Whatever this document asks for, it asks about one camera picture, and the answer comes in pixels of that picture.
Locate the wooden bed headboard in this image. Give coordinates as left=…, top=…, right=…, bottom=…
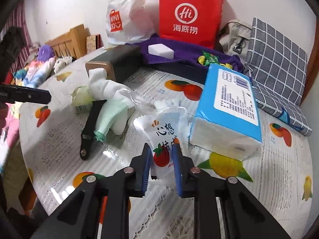
left=45, top=24, right=87, bottom=59

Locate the light green wipes pack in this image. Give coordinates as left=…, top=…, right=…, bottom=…
left=71, top=86, right=94, bottom=114

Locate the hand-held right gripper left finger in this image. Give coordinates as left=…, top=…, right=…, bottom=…
left=31, top=143, right=154, bottom=239

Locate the grey backpack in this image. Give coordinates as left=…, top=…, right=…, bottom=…
left=216, top=19, right=252, bottom=57

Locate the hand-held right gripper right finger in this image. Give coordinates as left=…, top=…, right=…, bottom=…
left=172, top=143, right=292, bottom=239

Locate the blue tissue pack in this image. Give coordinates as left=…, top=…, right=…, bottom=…
left=188, top=63, right=265, bottom=161

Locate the white and green sock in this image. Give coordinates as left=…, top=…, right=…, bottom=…
left=88, top=68, right=136, bottom=143

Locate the red striped curtain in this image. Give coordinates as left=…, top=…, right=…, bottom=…
left=7, top=2, right=33, bottom=56

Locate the red paper carrier bag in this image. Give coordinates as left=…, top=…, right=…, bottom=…
left=159, top=0, right=224, bottom=50

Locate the clear plastic wrapper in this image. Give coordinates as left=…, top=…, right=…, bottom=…
left=128, top=89, right=156, bottom=109

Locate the black watch strap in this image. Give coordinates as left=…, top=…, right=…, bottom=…
left=79, top=99, right=108, bottom=160

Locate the patterned brown book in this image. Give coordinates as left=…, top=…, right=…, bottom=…
left=85, top=34, right=101, bottom=53

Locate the white sponge block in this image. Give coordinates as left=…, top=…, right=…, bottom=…
left=148, top=43, right=175, bottom=60

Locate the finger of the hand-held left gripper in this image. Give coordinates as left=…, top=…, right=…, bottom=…
left=0, top=26, right=27, bottom=65
left=0, top=83, right=52, bottom=105

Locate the yellow pouch with black straps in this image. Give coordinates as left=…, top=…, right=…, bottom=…
left=198, top=56, right=234, bottom=71

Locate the colourful printed blanket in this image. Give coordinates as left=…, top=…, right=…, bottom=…
left=0, top=57, right=57, bottom=173

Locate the green snack packet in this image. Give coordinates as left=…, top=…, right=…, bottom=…
left=199, top=51, right=220, bottom=67

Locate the white spotted plush toy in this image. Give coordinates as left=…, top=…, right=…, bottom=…
left=53, top=56, right=73, bottom=73

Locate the purple towel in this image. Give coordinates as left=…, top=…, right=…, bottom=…
left=125, top=33, right=245, bottom=74

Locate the brown gold box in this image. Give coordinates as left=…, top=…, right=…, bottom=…
left=85, top=44, right=141, bottom=83

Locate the fruit print tablecloth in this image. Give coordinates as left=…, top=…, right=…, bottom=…
left=19, top=52, right=315, bottom=239

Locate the white strawberry snack packet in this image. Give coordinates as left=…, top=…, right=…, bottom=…
left=133, top=106, right=187, bottom=180

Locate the grey checkered fabric bag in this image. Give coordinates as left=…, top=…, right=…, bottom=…
left=243, top=17, right=313, bottom=137

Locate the purple plush toy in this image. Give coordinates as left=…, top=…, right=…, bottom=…
left=37, top=44, right=54, bottom=62

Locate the white plastic shopping bag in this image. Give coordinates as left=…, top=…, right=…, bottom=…
left=105, top=0, right=155, bottom=46

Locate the brown wooden door frame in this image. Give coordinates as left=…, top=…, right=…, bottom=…
left=298, top=43, right=319, bottom=108

